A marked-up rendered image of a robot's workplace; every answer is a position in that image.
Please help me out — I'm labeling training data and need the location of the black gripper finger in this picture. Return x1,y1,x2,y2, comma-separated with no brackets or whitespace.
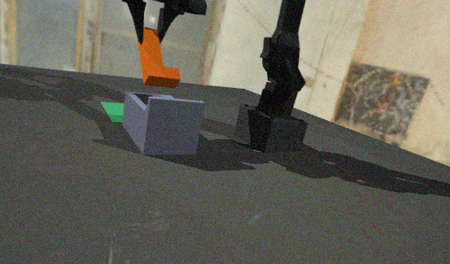
157,8,185,45
122,0,146,43

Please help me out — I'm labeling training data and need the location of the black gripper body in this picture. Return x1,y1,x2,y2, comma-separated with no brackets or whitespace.
155,0,207,15

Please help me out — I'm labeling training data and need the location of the orange l-shaped part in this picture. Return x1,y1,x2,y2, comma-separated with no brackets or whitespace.
138,27,181,89

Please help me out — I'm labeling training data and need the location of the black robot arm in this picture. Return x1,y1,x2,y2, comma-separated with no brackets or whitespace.
255,0,305,120

